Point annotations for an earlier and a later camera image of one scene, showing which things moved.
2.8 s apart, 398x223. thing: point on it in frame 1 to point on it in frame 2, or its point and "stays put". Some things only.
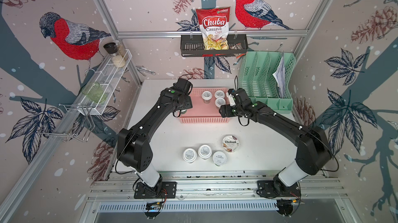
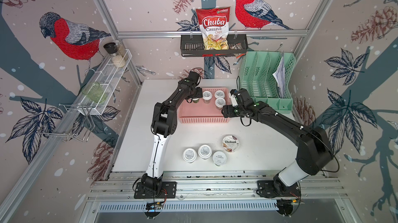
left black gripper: [189, 101] to [199, 94]
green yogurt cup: [204, 151] stays put
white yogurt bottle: [219, 94] stays put
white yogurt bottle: [220, 101] stays put
